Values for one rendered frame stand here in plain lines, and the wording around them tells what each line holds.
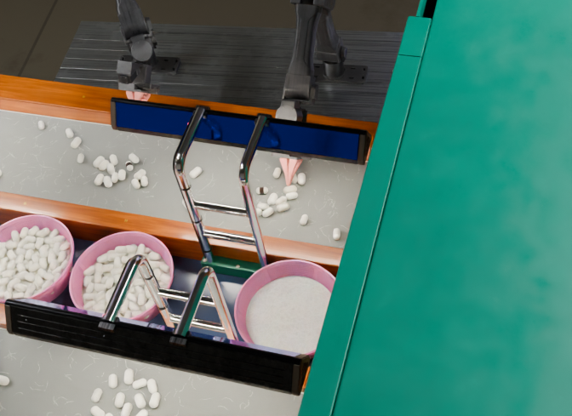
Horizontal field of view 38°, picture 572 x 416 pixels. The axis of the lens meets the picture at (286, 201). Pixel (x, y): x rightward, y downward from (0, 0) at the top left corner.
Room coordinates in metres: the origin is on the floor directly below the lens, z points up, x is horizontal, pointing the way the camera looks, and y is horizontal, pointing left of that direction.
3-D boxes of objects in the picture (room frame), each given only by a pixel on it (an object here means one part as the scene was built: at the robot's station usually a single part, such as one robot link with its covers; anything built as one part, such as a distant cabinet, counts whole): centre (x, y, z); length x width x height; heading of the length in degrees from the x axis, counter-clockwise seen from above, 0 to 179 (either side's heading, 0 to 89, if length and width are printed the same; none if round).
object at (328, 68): (1.83, -0.22, 0.71); 0.20 x 0.07 x 0.08; 71
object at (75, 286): (1.18, 0.44, 0.72); 0.27 x 0.27 x 0.10
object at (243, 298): (1.00, 0.04, 0.72); 0.27 x 0.27 x 0.10
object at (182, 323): (0.89, 0.28, 0.90); 0.20 x 0.19 x 0.45; 66
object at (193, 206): (1.26, 0.12, 0.90); 0.20 x 0.19 x 0.45; 66
